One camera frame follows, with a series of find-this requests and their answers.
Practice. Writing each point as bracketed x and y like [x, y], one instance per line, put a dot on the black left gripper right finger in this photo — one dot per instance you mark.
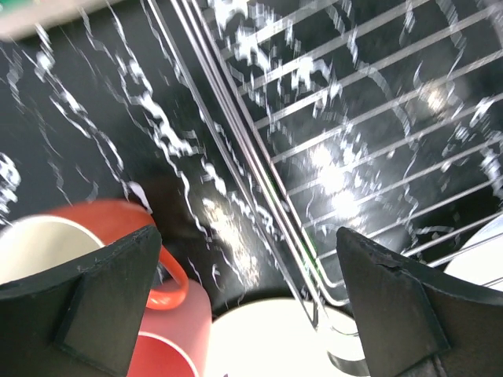
[414, 320]

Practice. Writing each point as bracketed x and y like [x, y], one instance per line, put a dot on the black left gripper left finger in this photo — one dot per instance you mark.
[68, 321]

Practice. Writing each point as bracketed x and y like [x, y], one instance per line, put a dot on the white scalloped plate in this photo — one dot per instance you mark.
[481, 264]

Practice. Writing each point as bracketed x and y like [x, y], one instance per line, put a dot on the cream pink leaf plate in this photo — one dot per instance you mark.
[274, 337]

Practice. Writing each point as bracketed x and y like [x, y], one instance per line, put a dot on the wire dish rack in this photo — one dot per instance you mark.
[384, 117]

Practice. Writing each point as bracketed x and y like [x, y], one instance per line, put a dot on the orange mug white inside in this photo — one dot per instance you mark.
[105, 233]

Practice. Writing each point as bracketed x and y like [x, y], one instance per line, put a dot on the pink plastic cup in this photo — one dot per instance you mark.
[174, 342]

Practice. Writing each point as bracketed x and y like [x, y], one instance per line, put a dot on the green children's book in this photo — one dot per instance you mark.
[20, 19]

